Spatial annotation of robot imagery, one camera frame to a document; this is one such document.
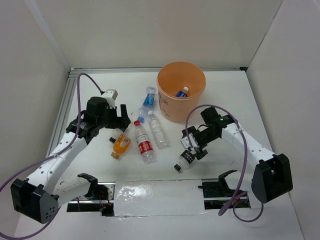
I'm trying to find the orange juice bottle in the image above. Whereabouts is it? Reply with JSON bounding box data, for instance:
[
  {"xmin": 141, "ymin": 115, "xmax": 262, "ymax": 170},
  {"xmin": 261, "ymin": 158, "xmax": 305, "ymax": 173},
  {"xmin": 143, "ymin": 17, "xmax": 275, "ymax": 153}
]
[{"xmin": 111, "ymin": 134, "xmax": 131, "ymax": 159}]

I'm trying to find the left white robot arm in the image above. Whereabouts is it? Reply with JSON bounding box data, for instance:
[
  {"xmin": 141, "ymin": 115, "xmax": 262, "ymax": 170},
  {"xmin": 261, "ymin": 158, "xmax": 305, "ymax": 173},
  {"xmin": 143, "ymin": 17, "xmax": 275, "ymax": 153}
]
[{"xmin": 10, "ymin": 96, "xmax": 131, "ymax": 224}]

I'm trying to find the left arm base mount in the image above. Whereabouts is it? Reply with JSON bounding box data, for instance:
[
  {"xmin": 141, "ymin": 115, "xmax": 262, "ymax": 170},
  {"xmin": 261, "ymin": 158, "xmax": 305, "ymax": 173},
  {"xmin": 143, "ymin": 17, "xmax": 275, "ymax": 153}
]
[{"xmin": 66, "ymin": 182, "xmax": 116, "ymax": 217}]

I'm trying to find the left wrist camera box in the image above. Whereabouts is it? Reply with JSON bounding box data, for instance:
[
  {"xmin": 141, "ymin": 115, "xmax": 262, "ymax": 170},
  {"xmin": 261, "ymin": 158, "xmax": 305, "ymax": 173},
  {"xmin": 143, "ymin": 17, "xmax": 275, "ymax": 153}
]
[{"xmin": 101, "ymin": 89, "xmax": 118, "ymax": 101}]

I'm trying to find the dark blue pepsi bottle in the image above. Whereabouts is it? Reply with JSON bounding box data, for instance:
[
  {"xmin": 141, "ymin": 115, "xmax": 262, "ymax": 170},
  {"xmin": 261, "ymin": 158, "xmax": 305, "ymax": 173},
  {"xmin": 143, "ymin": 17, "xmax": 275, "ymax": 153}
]
[{"xmin": 109, "ymin": 128, "xmax": 124, "ymax": 144}]

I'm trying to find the orange plastic bin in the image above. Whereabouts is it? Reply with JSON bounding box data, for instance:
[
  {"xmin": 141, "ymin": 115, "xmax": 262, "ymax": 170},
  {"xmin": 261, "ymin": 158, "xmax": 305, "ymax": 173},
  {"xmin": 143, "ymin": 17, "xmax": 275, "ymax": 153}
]
[{"xmin": 156, "ymin": 61, "xmax": 206, "ymax": 123}]

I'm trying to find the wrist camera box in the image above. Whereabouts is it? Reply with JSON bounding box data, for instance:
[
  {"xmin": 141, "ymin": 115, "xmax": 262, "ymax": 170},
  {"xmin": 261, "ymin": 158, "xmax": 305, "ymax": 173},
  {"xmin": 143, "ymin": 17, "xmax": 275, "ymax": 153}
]
[
  {"xmin": 101, "ymin": 89, "xmax": 118, "ymax": 101},
  {"xmin": 180, "ymin": 133, "xmax": 199, "ymax": 151}
]

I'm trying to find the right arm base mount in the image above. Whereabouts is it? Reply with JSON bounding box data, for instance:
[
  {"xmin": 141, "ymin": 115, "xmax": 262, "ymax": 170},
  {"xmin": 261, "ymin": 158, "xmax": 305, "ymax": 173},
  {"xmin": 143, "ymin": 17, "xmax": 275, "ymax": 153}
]
[{"xmin": 198, "ymin": 170, "xmax": 240, "ymax": 210}]

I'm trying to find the crushed blue label bottle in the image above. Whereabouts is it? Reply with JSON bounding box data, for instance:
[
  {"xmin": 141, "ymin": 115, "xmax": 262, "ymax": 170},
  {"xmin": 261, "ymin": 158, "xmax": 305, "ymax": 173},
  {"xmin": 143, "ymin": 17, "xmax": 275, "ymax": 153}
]
[{"xmin": 137, "ymin": 86, "xmax": 156, "ymax": 123}]

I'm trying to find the red label water bottle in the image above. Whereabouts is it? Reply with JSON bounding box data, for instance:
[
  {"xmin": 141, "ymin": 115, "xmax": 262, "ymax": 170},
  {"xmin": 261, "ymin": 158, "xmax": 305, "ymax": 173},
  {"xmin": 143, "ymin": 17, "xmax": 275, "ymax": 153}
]
[{"xmin": 134, "ymin": 120, "xmax": 156, "ymax": 164}]

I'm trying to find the clear unlabeled plastic bottle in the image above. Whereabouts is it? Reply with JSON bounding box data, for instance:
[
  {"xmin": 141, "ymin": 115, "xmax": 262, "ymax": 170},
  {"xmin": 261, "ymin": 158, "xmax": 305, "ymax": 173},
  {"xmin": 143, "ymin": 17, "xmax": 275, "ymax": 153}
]
[{"xmin": 147, "ymin": 110, "xmax": 169, "ymax": 149}]

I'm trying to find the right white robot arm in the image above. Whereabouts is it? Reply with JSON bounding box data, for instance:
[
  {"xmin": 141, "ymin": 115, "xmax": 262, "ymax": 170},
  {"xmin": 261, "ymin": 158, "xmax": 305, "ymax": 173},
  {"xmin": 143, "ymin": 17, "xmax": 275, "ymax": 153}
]
[{"xmin": 181, "ymin": 104, "xmax": 293, "ymax": 204}]

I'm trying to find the blue label bottle in bin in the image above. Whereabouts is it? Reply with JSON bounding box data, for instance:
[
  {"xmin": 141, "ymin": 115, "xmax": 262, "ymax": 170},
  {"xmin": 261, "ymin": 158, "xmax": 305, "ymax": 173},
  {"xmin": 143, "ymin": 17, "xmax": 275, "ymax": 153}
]
[{"xmin": 175, "ymin": 86, "xmax": 189, "ymax": 98}]

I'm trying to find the black label tesla bottle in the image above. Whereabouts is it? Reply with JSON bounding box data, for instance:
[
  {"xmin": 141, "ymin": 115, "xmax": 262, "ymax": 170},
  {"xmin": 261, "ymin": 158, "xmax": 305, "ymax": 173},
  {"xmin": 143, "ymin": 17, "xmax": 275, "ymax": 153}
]
[{"xmin": 174, "ymin": 150, "xmax": 196, "ymax": 173}]

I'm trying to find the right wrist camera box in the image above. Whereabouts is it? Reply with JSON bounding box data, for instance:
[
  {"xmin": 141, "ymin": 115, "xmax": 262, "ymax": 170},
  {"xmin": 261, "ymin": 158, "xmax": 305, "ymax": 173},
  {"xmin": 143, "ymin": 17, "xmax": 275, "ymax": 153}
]
[{"xmin": 180, "ymin": 133, "xmax": 199, "ymax": 151}]

